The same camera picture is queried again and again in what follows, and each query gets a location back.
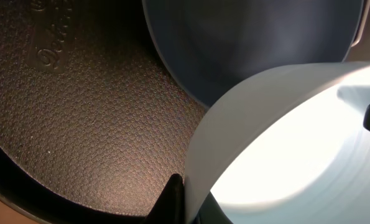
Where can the light blue bowl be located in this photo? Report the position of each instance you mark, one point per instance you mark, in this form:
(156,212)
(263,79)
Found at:
(286,146)

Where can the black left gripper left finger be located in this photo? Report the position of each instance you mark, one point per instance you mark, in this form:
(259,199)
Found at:
(170,205)

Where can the round black tray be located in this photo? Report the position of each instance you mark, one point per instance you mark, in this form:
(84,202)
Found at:
(92,125)

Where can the dark blue plate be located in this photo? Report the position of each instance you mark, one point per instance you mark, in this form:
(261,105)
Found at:
(209,46)

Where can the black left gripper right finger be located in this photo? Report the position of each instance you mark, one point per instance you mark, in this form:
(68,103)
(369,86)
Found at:
(211,213)

